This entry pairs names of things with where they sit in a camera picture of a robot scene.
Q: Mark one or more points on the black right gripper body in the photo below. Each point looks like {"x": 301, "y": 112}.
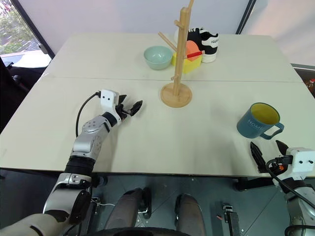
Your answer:
{"x": 283, "y": 165}

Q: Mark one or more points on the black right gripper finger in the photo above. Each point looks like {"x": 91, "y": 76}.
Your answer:
{"x": 282, "y": 148}
{"x": 256, "y": 155}

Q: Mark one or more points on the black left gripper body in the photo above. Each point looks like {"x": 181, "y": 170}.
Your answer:
{"x": 123, "y": 111}

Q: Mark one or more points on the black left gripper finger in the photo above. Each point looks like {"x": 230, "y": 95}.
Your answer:
{"x": 122, "y": 99}
{"x": 136, "y": 107}

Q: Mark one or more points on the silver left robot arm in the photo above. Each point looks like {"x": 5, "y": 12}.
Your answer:
{"x": 87, "y": 143}

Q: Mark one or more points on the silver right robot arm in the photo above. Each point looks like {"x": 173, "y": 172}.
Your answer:
{"x": 302, "y": 214}

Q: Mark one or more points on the wooden mug tree stand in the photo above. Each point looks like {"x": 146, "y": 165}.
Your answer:
{"x": 176, "y": 93}

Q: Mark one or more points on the blue mug yellow inside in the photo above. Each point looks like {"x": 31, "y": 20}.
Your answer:
{"x": 253, "y": 125}

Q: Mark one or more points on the pale green bowl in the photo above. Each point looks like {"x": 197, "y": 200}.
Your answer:
{"x": 157, "y": 57}

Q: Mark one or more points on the black metal stand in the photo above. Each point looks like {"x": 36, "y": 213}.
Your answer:
{"x": 231, "y": 218}

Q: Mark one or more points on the yellow block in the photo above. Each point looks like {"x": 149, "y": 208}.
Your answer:
{"x": 192, "y": 65}

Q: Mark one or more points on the red capped bottle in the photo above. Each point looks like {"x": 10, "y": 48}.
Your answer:
{"x": 312, "y": 84}

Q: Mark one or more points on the orange round block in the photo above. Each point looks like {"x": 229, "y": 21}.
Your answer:
{"x": 192, "y": 47}

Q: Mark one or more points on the dark rounded shape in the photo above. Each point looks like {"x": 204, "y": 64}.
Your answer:
{"x": 124, "y": 209}
{"x": 189, "y": 212}

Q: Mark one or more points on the black and white sneaker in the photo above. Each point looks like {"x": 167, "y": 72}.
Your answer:
{"x": 209, "y": 45}

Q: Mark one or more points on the black chair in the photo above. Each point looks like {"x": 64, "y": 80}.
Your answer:
{"x": 14, "y": 81}

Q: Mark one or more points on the window pane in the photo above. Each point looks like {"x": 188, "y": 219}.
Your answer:
{"x": 13, "y": 29}

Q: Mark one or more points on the beige robot torso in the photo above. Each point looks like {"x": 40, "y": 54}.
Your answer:
{"x": 27, "y": 225}

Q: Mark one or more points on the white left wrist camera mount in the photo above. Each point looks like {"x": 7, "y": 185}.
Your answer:
{"x": 108, "y": 98}

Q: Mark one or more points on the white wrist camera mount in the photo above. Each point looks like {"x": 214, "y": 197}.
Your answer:
{"x": 301, "y": 159}
{"x": 108, "y": 98}

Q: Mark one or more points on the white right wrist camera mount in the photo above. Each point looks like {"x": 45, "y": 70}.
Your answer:
{"x": 301, "y": 159}

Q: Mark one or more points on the black table leg frame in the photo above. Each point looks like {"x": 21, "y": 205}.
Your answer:
{"x": 256, "y": 184}

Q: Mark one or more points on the black window frame bar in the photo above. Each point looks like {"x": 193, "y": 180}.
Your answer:
{"x": 34, "y": 27}

